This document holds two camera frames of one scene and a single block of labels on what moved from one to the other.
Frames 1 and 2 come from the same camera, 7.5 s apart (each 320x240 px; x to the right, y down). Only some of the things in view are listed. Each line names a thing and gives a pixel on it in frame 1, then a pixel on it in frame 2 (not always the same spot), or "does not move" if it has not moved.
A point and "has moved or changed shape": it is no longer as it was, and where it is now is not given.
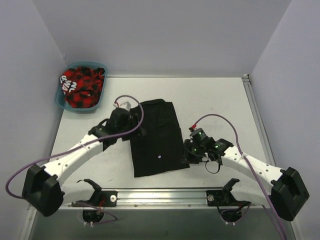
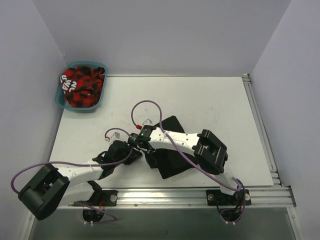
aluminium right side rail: (246, 80) does not move
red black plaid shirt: (82, 86) does not move
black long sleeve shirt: (157, 146) has moved or changed shape
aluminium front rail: (162, 198) does not move
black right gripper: (189, 152) -> (152, 158)
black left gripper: (135, 124) -> (133, 153)
